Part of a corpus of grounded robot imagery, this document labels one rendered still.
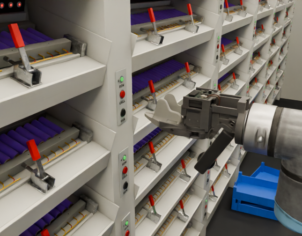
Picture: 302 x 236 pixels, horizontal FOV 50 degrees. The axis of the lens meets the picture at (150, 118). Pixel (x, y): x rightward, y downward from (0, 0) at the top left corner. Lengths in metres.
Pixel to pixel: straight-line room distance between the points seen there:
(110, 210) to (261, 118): 0.42
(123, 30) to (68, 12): 0.12
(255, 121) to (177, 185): 0.75
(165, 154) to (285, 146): 0.58
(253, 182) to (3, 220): 1.85
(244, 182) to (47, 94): 1.84
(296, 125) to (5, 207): 0.48
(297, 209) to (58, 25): 0.57
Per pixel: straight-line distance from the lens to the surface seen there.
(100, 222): 0.82
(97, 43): 0.66
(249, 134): 0.58
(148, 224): 1.10
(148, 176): 0.98
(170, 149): 1.12
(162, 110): 0.65
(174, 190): 1.26
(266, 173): 2.56
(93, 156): 0.70
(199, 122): 0.62
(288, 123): 0.58
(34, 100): 0.54
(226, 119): 0.62
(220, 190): 1.98
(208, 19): 1.29
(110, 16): 0.67
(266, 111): 0.59
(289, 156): 0.60
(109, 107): 0.69
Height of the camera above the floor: 1.27
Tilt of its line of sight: 22 degrees down
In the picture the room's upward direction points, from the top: straight up
